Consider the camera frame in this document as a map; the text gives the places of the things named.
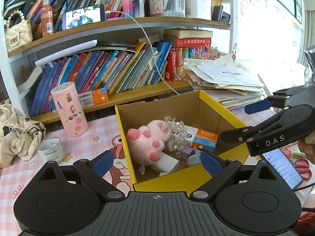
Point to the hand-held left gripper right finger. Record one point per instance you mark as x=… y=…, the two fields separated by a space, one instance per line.
x=209 y=161

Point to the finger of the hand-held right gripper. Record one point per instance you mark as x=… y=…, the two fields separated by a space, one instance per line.
x=236 y=135
x=258 y=106

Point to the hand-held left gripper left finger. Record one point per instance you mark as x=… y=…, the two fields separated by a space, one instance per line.
x=104 y=162

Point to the white orange blue toothpaste box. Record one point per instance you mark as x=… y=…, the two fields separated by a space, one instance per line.
x=205 y=139

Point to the small white box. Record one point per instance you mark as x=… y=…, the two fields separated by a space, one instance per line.
x=167 y=163

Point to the yellow cardboard box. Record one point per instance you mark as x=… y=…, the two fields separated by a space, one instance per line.
x=147 y=118

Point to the person's right hand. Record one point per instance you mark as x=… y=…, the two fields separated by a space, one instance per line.
x=308 y=147

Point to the small lilac toy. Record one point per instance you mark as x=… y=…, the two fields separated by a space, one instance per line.
x=194 y=158

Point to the small purple toy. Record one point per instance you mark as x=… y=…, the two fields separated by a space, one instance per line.
x=185 y=152

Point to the smartphone on table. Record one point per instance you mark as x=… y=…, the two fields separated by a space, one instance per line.
x=283 y=167

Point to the red scissors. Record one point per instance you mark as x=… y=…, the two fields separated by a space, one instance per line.
x=304 y=168

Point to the clear pearl hair clip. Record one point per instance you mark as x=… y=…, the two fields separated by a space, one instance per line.
x=177 y=132

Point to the pink plush paw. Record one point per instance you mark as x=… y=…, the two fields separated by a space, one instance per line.
x=147 y=142

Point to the stack of papers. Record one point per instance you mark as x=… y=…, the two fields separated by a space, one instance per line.
x=221 y=76

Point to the white green tape roll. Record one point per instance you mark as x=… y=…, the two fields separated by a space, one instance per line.
x=50 y=150

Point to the pink cylinder container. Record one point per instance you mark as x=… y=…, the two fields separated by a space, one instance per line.
x=70 y=108

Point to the beige cloth bag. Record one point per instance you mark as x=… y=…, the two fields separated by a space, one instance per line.
x=19 y=132

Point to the red dictionary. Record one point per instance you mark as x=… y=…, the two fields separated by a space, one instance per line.
x=193 y=43

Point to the slim red book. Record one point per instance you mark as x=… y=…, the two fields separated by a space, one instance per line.
x=179 y=59

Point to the red cloth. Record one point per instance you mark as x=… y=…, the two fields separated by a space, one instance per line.
x=307 y=225

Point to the row of colourful books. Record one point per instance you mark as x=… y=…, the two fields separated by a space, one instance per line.
x=110 y=68

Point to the red boxed book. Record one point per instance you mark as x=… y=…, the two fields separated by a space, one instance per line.
x=170 y=65

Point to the thick cream book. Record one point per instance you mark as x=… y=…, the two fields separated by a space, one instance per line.
x=188 y=33

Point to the white paperback book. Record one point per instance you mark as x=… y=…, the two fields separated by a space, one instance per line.
x=29 y=80

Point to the white pen holder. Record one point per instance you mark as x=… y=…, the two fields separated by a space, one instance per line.
x=198 y=7

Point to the white paper roll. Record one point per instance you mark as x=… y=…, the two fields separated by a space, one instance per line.
x=66 y=52

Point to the clear pen holder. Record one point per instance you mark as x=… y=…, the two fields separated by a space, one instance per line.
x=173 y=6

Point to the wooden bookshelf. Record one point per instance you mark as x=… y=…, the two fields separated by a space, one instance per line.
x=157 y=22

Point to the smartphone with lit screen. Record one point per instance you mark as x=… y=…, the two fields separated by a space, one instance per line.
x=83 y=16

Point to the pink pump bottle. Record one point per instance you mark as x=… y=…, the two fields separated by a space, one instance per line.
x=46 y=19

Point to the cream pearl handbag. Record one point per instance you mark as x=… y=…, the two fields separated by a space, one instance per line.
x=18 y=33

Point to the small white spray bottle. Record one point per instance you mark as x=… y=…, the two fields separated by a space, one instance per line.
x=139 y=5

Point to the wall poster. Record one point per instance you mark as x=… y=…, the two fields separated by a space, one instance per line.
x=253 y=2

